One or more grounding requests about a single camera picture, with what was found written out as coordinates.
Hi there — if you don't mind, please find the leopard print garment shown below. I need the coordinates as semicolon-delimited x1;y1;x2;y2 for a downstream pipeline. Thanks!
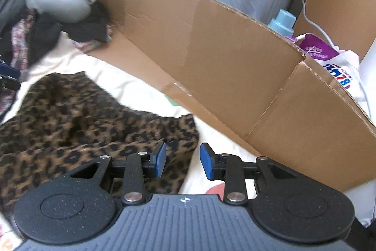
0;71;200;210

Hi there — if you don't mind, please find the white printed plastic bag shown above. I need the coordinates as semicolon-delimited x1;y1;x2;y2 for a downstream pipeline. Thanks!
321;49;362;101

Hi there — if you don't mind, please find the plaid patterned cloth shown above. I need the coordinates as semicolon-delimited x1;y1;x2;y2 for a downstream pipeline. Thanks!
0;8;39;122

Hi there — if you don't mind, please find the brown box with black strap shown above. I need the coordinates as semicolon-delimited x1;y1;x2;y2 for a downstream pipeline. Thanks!
294;0;376;60

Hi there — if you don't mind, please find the pile of dark clothes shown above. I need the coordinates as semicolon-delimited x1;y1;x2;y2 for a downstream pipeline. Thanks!
26;0;111;66

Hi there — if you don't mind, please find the large brown cardboard box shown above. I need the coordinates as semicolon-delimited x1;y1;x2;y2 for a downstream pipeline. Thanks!
85;0;376;193

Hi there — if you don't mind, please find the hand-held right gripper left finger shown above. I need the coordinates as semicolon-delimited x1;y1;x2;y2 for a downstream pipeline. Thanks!
69;141;167;206

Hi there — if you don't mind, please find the blue bottle cap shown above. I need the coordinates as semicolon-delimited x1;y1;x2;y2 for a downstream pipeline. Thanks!
267;9;295;37

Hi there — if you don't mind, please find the white printed bed sheet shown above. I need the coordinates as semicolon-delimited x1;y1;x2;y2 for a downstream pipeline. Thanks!
0;33;265;243

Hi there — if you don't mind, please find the white cable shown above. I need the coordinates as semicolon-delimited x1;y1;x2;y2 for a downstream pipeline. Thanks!
300;0;371;116

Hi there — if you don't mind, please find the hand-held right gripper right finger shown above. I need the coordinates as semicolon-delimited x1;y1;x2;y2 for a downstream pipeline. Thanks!
199;143;306;206

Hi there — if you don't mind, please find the purple refill pouch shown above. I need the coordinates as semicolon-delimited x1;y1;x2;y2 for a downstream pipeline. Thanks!
295;33;341;61

